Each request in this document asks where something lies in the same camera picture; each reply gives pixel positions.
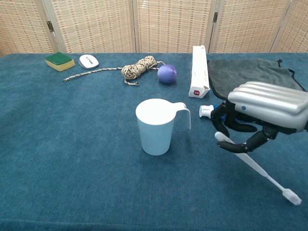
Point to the blue white toothpaste tube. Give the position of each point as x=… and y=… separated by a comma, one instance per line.
x=205, y=110

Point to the purple ball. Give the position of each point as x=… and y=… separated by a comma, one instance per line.
x=167, y=74

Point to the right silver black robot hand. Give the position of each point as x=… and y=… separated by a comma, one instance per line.
x=269, y=103

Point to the blue tablecloth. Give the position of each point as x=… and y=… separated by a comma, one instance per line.
x=96, y=180

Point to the long white carton box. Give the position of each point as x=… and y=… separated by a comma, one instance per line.
x=198, y=72

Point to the grey towel with black edge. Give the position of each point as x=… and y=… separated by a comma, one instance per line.
x=252, y=72

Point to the white computer mouse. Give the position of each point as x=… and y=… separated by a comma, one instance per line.
x=88, y=61

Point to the green yellow sponge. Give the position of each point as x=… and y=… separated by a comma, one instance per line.
x=59, y=60

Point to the white toothbrush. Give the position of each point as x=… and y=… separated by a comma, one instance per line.
x=264, y=173

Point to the black metal screen hinge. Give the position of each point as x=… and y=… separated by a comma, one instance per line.
x=49, y=26
x=215, y=17

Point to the bamboo folding screen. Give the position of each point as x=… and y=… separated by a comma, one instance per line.
x=168, y=24

